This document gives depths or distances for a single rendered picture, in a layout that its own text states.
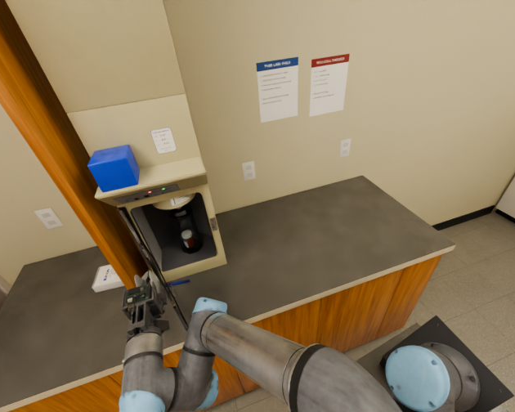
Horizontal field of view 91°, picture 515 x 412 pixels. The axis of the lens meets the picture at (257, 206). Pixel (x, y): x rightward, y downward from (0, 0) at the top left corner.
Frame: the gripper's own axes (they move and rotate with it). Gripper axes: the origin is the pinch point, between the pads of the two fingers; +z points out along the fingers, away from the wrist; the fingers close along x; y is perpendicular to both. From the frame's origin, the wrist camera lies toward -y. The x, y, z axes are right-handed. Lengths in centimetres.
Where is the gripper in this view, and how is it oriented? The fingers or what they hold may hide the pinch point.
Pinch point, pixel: (150, 276)
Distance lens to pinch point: 81.0
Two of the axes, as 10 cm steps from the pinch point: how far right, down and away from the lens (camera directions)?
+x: -9.5, 2.6, -2.0
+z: -3.1, -5.6, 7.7
